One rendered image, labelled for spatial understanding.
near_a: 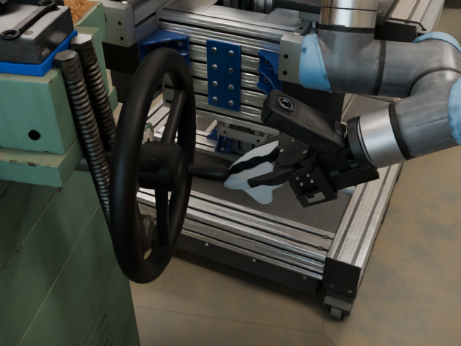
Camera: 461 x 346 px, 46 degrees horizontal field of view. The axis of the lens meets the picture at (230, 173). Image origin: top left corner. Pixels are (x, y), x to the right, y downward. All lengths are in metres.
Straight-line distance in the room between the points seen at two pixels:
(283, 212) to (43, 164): 0.99
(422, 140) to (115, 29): 0.81
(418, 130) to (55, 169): 0.42
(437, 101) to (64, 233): 0.56
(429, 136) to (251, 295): 1.00
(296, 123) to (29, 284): 0.42
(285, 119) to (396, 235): 1.19
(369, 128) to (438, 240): 1.18
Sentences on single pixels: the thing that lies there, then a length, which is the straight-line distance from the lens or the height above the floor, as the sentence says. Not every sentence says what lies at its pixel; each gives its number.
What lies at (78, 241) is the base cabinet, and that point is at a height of 0.59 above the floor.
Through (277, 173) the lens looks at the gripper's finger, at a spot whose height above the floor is 0.78.
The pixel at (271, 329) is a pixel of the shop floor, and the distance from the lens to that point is 1.51.
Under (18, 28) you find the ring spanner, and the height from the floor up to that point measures 1.00.
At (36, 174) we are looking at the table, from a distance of 0.63.
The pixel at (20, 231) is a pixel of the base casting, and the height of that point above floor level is 0.73.
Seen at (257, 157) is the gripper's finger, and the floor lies 0.76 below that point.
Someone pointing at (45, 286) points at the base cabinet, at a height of 0.60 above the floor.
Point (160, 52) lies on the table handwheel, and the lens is 0.63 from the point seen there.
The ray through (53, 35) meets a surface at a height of 0.99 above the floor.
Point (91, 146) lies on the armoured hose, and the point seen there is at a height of 0.86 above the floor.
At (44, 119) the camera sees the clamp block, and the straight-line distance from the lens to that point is 0.60.
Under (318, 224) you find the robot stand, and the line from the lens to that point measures 1.49.
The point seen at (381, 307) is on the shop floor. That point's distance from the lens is 1.61.
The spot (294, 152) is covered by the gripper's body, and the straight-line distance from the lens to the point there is 0.73.
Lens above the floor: 1.22
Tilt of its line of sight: 38 degrees down
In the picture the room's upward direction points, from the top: straight up
